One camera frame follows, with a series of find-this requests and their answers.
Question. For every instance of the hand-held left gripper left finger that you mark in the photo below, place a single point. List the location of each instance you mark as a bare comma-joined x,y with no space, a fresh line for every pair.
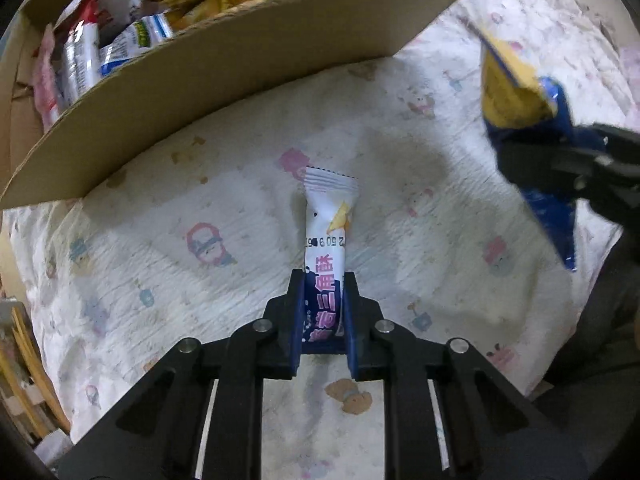
299,320

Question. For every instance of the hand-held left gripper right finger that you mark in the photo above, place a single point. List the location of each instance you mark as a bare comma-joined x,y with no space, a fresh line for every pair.
350,330

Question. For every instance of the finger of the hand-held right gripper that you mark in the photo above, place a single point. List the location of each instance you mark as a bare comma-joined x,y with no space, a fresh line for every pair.
550,165
622,142

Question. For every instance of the yellow blue snack packet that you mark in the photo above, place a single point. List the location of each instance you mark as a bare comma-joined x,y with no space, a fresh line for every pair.
510,95

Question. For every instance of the white purple snack stick packet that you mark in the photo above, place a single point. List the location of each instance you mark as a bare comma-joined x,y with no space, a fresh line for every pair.
327,230

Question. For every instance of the cardboard box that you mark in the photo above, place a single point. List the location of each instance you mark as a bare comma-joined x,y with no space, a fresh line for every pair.
225,75

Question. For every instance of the white printed blanket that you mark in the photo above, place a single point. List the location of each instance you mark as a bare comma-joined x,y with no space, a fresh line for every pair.
150,260

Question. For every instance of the dark cloth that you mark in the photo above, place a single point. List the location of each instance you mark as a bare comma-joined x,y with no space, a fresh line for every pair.
610,320

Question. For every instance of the yellow wooden slats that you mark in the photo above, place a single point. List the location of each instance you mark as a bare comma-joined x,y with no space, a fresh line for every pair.
25,360

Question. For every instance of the pink snack packet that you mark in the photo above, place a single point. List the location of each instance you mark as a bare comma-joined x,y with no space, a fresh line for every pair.
45,85

